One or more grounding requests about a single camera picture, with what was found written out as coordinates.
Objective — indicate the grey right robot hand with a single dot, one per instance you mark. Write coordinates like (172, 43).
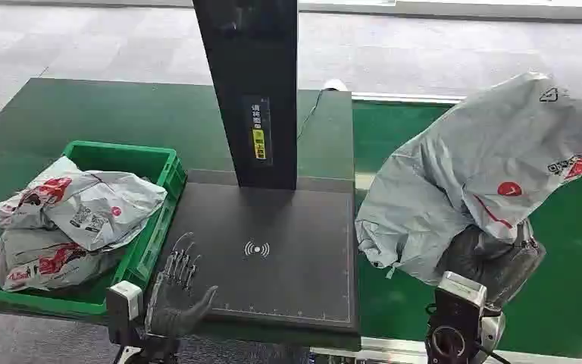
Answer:
(497, 266)

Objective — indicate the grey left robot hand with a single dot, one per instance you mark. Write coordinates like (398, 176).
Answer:
(173, 306)

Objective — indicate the large grey plastic parcel bag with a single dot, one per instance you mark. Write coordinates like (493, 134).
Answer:
(477, 166)

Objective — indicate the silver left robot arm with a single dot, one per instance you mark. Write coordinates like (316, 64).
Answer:
(153, 349)

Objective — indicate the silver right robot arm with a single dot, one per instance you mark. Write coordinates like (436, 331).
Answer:
(459, 334)

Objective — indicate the green conveyor belt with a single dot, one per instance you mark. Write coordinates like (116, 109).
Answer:
(567, 281)

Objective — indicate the green plastic crate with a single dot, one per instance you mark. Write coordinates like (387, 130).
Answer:
(158, 201)

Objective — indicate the black scanner platform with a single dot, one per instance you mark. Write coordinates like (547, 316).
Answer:
(271, 251)

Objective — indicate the grey parcel bag red dot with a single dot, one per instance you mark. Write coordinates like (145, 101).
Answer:
(105, 208)

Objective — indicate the grey parcel bag red lettering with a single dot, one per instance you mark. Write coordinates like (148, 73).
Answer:
(45, 261)

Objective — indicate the grey parcel bag red print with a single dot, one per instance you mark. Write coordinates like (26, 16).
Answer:
(25, 201)

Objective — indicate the yellow and black column label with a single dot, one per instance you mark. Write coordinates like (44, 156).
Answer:
(259, 130)

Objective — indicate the small white object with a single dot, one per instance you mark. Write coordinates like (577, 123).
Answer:
(335, 84)

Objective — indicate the black scanner column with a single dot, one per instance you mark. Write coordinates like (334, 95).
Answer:
(256, 75)

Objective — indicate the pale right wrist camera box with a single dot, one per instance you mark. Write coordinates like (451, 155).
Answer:
(464, 287)

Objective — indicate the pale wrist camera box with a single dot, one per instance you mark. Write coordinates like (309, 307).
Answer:
(464, 287)
(124, 300)

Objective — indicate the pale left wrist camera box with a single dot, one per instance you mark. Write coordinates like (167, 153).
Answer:
(124, 300)

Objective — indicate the silver conveyor frame rail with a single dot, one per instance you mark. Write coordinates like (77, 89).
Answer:
(401, 349)

